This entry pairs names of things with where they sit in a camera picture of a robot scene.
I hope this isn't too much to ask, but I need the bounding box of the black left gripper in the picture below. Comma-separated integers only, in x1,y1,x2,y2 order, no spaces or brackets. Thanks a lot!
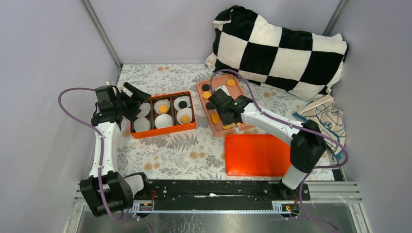
114,82,151,120

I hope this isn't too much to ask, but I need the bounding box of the black sandwich cookie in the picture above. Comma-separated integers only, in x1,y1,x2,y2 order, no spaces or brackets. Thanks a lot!
206,102,214,111
178,100,188,109
201,84,210,92

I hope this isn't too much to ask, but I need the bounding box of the pink cookie tray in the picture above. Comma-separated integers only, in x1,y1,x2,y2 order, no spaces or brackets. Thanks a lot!
196,74,245,137

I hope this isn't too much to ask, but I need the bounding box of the orange compartment box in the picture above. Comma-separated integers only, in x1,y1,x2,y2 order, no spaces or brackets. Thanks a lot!
130,91,197,139

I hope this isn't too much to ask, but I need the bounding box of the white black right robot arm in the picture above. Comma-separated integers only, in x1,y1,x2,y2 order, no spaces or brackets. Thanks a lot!
208,89,326,200

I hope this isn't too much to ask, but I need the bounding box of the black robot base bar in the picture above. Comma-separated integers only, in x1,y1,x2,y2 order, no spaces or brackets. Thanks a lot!
133,180,311,212

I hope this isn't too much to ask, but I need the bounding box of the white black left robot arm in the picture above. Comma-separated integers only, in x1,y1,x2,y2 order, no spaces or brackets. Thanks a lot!
80,83,151,217

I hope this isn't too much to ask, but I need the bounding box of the white paper cupcake liner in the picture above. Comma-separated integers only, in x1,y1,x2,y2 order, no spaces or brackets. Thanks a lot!
133,117,151,133
173,96,191,111
154,99,170,115
154,114,173,129
137,102,151,118
176,108,193,125

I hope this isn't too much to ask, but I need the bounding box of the orange fish-shaped cookie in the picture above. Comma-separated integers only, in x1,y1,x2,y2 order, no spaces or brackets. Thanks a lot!
210,113,220,124

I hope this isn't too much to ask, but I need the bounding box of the orange box lid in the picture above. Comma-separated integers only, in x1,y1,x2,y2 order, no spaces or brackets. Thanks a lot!
224,134,291,177

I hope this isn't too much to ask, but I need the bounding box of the floral tablecloth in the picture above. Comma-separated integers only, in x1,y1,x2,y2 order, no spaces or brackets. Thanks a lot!
98,63,335,182

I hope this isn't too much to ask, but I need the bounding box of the black white checkered pillow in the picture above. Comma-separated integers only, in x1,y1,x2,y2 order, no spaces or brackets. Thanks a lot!
206,5,348,101

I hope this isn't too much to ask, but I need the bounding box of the cream blue printed cloth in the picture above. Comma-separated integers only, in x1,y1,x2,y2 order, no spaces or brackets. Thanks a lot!
293,95,345,145

